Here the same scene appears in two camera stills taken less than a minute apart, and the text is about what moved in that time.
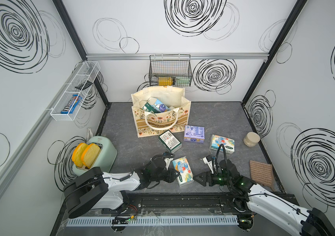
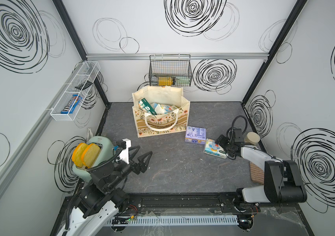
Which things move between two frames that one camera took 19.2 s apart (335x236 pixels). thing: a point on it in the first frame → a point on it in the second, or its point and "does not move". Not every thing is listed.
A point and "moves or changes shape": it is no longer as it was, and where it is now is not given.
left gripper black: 170,175 → 143,167
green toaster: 105,159 does not move
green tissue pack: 170,141 → 145,106
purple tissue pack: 194,133 does not move
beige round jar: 251,139 does not move
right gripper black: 205,178 → 222,142
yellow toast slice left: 76,155 does not move
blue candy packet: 70,106 does not move
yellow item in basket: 163,81 does not move
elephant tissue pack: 182,166 → 160,109
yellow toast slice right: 89,153 does not move
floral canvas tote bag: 149,124 does not move
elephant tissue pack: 229,143 moves or changes shape
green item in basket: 182,81 does not move
